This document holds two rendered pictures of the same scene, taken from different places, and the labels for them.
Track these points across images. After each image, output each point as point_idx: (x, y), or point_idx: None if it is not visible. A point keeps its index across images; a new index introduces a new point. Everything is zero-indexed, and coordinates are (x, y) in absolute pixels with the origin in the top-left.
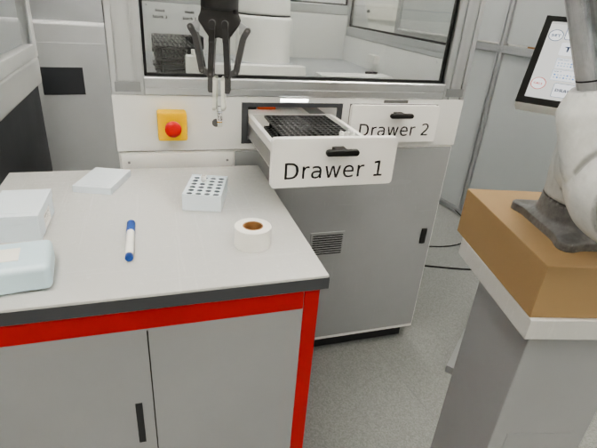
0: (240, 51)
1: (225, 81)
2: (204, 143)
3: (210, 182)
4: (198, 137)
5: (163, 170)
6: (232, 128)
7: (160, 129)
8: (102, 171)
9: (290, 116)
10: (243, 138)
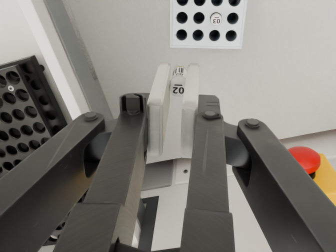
0: (19, 178)
1: (146, 112)
2: (227, 185)
3: (200, 10)
4: (241, 191)
5: (298, 124)
6: (174, 214)
7: (328, 167)
8: None
9: (47, 241)
10: (153, 203)
